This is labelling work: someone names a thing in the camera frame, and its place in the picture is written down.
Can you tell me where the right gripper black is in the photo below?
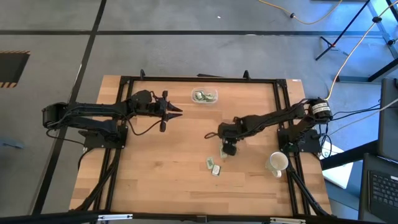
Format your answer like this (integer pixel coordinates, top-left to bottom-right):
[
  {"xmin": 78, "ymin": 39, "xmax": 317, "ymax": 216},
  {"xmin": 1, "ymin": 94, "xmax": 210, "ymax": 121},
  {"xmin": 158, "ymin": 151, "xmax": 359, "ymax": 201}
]
[{"xmin": 218, "ymin": 121, "xmax": 246, "ymax": 157}]

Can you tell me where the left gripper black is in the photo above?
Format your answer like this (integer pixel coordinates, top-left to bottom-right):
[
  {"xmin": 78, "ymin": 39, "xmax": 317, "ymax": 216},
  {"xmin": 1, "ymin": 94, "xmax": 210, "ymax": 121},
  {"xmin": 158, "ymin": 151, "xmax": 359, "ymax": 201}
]
[{"xmin": 152, "ymin": 90, "xmax": 183, "ymax": 133}]

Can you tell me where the clear plastic bin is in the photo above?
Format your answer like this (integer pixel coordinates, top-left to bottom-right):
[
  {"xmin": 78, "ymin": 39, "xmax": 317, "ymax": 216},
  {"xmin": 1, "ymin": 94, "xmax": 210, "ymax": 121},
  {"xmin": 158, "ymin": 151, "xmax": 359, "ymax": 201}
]
[{"xmin": 190, "ymin": 86, "xmax": 219, "ymax": 105}]

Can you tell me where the white mug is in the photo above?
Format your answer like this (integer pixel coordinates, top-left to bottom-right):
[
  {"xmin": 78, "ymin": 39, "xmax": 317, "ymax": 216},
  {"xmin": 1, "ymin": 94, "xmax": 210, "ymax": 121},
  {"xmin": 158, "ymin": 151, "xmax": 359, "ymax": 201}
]
[{"xmin": 265, "ymin": 151, "xmax": 289, "ymax": 179}]

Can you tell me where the black laptop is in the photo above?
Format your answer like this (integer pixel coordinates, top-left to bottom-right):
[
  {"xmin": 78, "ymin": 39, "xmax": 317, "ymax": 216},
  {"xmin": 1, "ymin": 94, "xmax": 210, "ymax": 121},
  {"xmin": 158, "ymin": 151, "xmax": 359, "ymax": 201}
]
[{"xmin": 357, "ymin": 77, "xmax": 398, "ymax": 224}]

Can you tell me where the black tripod stand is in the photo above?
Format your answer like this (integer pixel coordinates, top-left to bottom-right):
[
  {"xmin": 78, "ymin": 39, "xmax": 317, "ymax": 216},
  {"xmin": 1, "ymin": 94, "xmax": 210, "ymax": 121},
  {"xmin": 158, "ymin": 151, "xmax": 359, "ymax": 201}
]
[{"xmin": 315, "ymin": 0, "xmax": 398, "ymax": 83}]

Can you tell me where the black crossbeam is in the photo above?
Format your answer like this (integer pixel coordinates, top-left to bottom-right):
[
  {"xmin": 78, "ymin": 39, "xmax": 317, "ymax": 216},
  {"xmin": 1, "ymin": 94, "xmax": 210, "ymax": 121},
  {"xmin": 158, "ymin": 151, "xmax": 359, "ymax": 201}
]
[{"xmin": 0, "ymin": 210, "xmax": 398, "ymax": 224}]

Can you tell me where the black floor hatch striped edge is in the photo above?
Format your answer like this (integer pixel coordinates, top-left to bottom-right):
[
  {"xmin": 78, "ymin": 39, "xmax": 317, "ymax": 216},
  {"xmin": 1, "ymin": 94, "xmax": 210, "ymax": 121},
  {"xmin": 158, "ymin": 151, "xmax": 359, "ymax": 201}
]
[{"xmin": 0, "ymin": 50, "xmax": 31, "ymax": 88}]

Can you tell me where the left wrist camera black cable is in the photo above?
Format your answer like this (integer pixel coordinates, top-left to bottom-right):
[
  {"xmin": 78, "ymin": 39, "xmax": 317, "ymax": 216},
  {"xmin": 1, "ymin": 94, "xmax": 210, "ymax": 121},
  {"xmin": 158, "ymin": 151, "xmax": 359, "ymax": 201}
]
[{"xmin": 127, "ymin": 116, "xmax": 163, "ymax": 137}]

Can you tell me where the black aluminium table frame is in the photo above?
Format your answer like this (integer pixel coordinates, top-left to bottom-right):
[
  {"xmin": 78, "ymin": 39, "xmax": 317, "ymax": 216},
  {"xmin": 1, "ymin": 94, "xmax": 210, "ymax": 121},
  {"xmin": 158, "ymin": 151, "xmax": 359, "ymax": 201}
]
[{"xmin": 70, "ymin": 68, "xmax": 332, "ymax": 218}]

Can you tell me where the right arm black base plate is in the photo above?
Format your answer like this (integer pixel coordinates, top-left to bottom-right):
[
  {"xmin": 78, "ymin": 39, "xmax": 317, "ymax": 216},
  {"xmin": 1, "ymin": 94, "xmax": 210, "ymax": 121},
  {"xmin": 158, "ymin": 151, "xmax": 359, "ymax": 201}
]
[{"xmin": 277, "ymin": 126, "xmax": 322, "ymax": 154}]

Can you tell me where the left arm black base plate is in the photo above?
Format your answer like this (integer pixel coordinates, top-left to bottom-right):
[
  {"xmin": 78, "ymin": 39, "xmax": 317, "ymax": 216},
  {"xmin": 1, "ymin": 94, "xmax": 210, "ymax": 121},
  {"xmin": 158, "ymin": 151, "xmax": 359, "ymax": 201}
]
[{"xmin": 78, "ymin": 123, "xmax": 129, "ymax": 149}]

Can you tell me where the silver bracket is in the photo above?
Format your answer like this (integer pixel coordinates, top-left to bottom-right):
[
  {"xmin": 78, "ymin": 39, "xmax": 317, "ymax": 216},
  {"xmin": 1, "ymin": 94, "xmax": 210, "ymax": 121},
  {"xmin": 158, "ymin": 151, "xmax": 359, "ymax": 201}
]
[
  {"xmin": 269, "ymin": 217, "xmax": 307, "ymax": 224},
  {"xmin": 97, "ymin": 213, "xmax": 134, "ymax": 222}
]

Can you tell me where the yellow extension cable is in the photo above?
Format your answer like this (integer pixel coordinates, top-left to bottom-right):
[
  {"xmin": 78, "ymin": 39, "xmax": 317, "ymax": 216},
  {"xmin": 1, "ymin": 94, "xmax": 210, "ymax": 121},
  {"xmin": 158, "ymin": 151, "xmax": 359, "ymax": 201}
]
[
  {"xmin": 323, "ymin": 0, "xmax": 398, "ymax": 102},
  {"xmin": 257, "ymin": 0, "xmax": 343, "ymax": 26}
]

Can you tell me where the white cable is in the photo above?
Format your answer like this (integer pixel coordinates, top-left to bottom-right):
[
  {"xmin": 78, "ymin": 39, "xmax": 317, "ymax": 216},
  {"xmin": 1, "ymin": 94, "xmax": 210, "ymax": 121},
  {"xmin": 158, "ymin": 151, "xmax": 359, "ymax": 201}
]
[{"xmin": 328, "ymin": 98, "xmax": 398, "ymax": 136}]

